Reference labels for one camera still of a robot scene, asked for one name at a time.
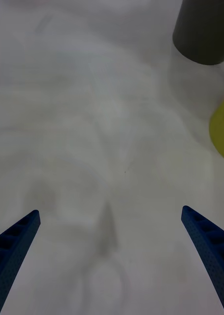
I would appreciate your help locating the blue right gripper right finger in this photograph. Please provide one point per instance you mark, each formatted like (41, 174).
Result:
(210, 246)

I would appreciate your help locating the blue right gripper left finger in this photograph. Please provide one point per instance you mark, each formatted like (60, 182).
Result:
(10, 243)

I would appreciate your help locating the yellow-green plastic waste bin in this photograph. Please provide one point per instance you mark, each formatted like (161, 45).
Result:
(222, 128)

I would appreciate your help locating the grey plastic waste bin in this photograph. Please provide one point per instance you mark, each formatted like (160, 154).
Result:
(202, 32)

